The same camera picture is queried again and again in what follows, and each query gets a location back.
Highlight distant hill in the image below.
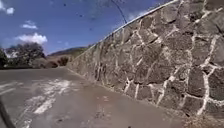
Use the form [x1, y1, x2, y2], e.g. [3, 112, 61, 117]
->
[46, 46, 90, 58]

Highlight rough stone wall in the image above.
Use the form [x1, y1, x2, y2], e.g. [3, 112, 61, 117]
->
[66, 0, 224, 121]

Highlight grey asphalt road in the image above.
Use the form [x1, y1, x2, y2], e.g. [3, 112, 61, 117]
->
[0, 66, 198, 128]

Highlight overhead wire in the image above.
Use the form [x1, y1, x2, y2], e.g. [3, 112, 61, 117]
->
[109, 0, 128, 24]

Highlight brown bushes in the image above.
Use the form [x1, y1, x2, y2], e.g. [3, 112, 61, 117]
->
[31, 55, 70, 70]

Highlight dark green tree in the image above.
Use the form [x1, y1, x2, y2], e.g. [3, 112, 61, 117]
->
[6, 42, 47, 68]

